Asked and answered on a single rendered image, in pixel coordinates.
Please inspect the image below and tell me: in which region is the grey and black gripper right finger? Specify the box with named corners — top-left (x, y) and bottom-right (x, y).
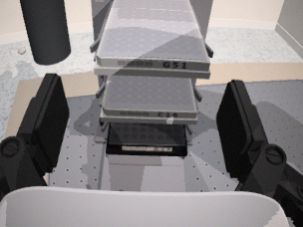
top-left (216, 80), bottom-right (303, 227)

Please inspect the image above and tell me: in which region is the white microplate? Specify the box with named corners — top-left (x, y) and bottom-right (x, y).
top-left (94, 0), bottom-right (211, 80)
top-left (100, 76), bottom-right (197, 124)

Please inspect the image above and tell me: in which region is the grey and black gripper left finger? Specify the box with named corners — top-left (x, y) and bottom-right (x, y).
top-left (0, 73), bottom-right (70, 202)

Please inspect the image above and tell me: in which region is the black microplate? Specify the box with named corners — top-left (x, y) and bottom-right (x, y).
top-left (106, 122), bottom-right (187, 156)

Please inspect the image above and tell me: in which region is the grey base plate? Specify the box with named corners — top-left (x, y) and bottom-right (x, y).
top-left (47, 80), bottom-right (303, 192)

